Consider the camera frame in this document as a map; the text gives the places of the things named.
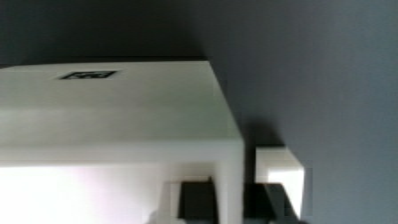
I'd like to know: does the white drawer cabinet box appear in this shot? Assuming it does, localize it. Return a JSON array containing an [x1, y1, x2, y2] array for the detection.
[[0, 61, 244, 224]]

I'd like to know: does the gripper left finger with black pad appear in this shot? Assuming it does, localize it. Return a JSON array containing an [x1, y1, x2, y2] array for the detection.
[[178, 182, 219, 224]]

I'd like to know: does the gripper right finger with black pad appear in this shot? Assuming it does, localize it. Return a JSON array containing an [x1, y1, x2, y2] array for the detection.
[[254, 183, 299, 224]]

